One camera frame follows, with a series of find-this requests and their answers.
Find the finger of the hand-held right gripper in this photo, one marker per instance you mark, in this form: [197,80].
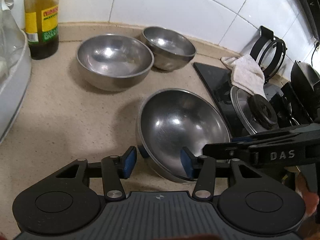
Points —
[250,138]
[220,151]

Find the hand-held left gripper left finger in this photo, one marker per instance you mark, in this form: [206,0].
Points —
[128,162]

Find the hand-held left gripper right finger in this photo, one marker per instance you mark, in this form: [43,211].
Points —
[186,162]

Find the large steel bowl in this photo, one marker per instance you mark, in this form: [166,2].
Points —
[180,120]

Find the person's right hand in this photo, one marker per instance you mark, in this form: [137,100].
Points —
[308,197]

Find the steel pot lid black knob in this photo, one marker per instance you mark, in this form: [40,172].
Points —
[240,105]

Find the white dish cloth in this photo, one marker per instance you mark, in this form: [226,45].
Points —
[247,75]

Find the black induction cooktop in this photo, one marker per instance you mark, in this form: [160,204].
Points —
[212,80]

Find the black pan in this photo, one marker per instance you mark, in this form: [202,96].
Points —
[300,75]

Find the medium steel bowl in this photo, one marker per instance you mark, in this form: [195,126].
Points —
[115,55]

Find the small steel bowl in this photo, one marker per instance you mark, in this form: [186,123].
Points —
[170,42]

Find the grey two-tier seasoning rack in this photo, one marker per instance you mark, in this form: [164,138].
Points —
[15,80]

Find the black range hood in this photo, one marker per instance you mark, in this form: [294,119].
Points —
[305,2]

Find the green yellow label oil bottle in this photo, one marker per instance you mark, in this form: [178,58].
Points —
[41,17]

